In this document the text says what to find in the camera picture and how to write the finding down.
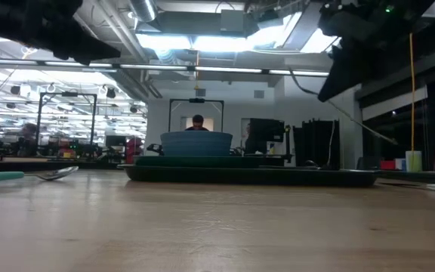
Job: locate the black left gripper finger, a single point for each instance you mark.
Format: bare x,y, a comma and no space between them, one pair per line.
85,47

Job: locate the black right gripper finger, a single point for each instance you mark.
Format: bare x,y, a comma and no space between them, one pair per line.
344,73

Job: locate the blue plastic bowl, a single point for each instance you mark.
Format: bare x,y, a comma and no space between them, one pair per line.
196,145

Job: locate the dark green serving tray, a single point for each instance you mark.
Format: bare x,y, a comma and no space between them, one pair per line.
240,177

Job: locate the long horizontal light bar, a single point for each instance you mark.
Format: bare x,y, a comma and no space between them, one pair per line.
157,67

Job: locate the black folding screen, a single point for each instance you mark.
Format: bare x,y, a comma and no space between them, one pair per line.
315,143

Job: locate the black monitor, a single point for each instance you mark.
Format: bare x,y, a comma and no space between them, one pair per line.
266,134

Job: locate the small red box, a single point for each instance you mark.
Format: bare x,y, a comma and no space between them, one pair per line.
387,165

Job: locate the person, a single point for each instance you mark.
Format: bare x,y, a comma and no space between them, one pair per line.
28,138
198,122

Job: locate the blue white box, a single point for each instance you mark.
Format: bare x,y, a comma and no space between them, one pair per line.
400,164

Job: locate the red background object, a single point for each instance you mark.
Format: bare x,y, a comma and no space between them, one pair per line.
133,149

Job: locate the pale yellow container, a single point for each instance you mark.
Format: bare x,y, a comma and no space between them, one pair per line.
414,162

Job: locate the bright ceiling light panel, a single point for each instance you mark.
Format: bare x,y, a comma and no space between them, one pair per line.
202,43

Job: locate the grey ceiling box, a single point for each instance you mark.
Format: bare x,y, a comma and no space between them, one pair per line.
232,20

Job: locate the black gantry frame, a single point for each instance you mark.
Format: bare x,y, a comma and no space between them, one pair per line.
196,100
68,94

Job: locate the silver ventilation duct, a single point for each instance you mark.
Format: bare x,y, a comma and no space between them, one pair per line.
144,9

